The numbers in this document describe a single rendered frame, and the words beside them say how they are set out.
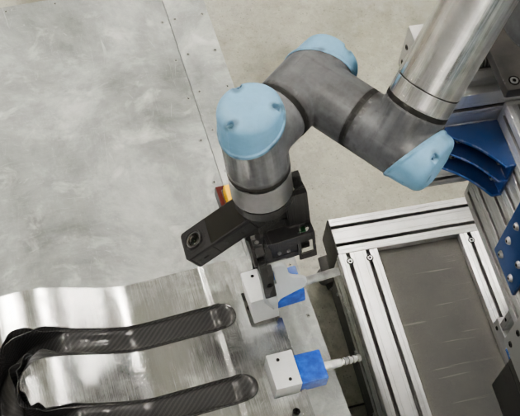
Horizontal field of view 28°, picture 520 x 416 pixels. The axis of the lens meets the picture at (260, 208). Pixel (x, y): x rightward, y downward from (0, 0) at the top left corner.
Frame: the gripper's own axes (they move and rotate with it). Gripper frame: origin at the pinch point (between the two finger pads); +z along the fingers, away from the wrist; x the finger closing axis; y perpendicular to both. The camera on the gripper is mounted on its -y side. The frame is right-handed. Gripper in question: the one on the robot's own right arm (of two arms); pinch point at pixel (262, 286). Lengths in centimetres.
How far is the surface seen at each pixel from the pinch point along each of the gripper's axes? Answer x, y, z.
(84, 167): 35.5, -19.7, 6.9
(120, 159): 35.7, -14.0, 7.7
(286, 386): -13.1, -1.0, 4.4
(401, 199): 72, 48, 93
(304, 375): -11.6, 1.7, 6.0
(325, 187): 80, 31, 89
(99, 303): 5.7, -21.8, 0.9
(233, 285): 4.4, -3.5, 4.4
